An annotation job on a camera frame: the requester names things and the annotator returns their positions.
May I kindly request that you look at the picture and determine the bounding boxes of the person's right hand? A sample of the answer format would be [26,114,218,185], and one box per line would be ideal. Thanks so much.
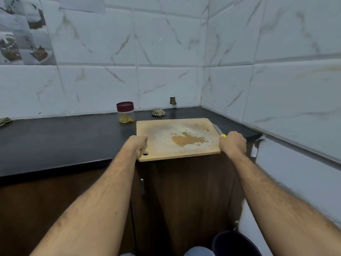
[218,130,248,159]

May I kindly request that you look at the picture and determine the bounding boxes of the person's left hand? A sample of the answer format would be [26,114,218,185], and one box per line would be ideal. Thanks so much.
[125,135,149,161]

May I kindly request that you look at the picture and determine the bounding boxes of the yellow handled knife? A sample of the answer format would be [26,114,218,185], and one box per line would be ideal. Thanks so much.
[212,123,228,139]

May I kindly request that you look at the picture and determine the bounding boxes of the wooden cutting board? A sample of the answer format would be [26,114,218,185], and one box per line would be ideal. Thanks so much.
[136,117,223,162]

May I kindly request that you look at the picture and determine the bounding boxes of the person's left forearm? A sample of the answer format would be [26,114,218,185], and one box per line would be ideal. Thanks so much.
[30,153,139,256]

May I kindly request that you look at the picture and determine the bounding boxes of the person's right forearm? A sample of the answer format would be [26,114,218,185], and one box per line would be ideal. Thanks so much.
[229,151,341,256]

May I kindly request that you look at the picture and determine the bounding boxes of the black countertop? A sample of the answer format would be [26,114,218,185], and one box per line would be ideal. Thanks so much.
[0,106,263,179]

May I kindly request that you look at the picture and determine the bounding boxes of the person's blue clothing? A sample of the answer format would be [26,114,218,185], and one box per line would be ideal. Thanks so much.
[119,246,217,256]

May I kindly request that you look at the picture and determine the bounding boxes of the brown wooden cabinet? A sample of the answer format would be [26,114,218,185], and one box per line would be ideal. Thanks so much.
[0,137,263,256]

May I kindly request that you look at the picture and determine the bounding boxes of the dark round bin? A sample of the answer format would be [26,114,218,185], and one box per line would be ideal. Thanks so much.
[211,230,263,256]

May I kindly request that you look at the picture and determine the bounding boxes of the decorative picture tiles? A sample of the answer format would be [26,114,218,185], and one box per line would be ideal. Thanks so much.
[0,0,57,66]

